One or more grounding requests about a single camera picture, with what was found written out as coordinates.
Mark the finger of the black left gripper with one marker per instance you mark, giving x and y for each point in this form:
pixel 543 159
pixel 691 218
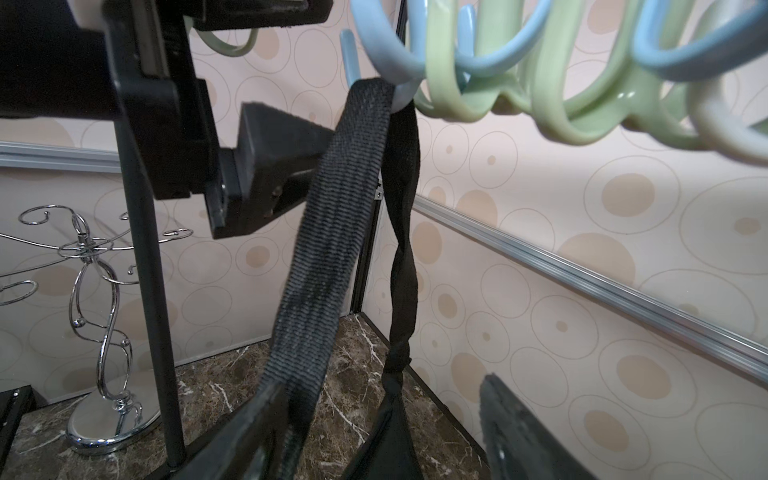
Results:
pixel 267 174

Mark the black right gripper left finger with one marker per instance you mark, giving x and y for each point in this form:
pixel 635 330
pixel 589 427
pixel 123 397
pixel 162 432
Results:
pixel 248 446

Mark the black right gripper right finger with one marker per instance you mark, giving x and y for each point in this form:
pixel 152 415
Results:
pixel 517 444

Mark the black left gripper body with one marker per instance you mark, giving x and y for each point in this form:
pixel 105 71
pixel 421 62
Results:
pixel 160 98

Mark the black sling bag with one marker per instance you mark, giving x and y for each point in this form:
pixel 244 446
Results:
pixel 372 146

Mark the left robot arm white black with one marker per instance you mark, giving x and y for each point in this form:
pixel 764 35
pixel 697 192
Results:
pixel 54 62

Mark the light blue hook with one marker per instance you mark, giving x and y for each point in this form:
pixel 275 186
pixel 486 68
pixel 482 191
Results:
pixel 405 69
pixel 727 47

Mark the chrome jewelry stand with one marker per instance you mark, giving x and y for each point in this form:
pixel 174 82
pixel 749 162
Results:
pixel 124 405

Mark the dark grey clothes rack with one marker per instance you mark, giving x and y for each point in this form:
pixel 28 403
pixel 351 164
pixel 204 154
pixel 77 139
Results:
pixel 150 300

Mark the aluminium rail left wall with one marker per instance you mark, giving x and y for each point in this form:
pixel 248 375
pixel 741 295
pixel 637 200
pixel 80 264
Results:
pixel 30 156

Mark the black corner frame post left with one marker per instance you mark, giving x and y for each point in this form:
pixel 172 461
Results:
pixel 365 254

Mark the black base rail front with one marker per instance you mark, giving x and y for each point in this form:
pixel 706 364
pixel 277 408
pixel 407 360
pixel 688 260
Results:
pixel 14 404

